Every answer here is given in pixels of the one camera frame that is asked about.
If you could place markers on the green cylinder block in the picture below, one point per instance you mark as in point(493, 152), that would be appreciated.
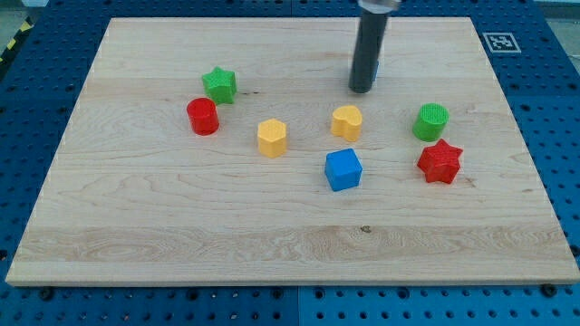
point(431, 120)

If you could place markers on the wooden board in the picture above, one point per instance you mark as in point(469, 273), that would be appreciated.
point(134, 197)

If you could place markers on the blue cube block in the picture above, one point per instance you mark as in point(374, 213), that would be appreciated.
point(343, 169)

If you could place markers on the red star block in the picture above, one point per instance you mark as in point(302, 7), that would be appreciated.
point(440, 162)

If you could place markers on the yellow hexagon block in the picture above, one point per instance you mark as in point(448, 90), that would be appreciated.
point(271, 136)

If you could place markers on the blue block behind arm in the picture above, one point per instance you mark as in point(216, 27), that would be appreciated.
point(375, 71)

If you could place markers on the yellow heart block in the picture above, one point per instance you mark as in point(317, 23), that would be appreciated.
point(347, 123)

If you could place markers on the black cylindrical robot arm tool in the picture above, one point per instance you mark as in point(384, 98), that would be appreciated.
point(374, 16)

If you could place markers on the yellow black hazard tape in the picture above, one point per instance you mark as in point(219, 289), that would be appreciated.
point(17, 41)

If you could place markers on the red cylinder block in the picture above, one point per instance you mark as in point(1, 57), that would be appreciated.
point(203, 116)

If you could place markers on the white fiducial marker tag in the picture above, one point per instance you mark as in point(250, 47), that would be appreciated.
point(500, 42)

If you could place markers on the green star block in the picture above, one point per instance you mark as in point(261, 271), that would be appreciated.
point(220, 85)

